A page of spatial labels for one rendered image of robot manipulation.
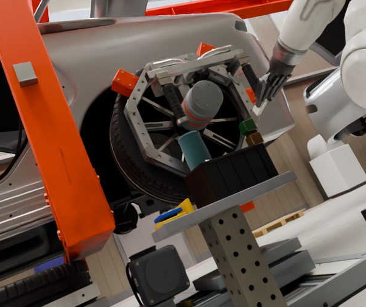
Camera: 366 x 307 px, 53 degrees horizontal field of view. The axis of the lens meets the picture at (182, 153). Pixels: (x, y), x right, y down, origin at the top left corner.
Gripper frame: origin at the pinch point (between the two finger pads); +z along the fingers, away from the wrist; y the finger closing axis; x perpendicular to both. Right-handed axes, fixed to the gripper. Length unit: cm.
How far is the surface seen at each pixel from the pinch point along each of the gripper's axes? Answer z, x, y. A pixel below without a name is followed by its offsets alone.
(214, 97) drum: 11.8, -17.7, 3.4
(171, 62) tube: 4.3, -32.3, 16.3
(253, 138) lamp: 2.3, 10.0, 9.3
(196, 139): 18.1, -6.0, 16.9
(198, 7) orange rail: 184, -314, -216
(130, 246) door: 485, -140, -68
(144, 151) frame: 31.5, -15.8, 31.4
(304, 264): 46, 46, -11
